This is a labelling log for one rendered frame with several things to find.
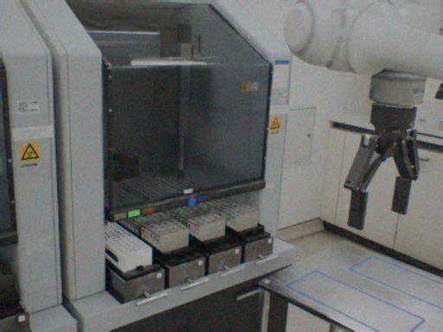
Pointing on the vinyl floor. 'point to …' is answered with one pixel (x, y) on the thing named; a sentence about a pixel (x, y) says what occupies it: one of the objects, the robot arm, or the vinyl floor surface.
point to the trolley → (357, 291)
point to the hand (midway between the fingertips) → (378, 213)
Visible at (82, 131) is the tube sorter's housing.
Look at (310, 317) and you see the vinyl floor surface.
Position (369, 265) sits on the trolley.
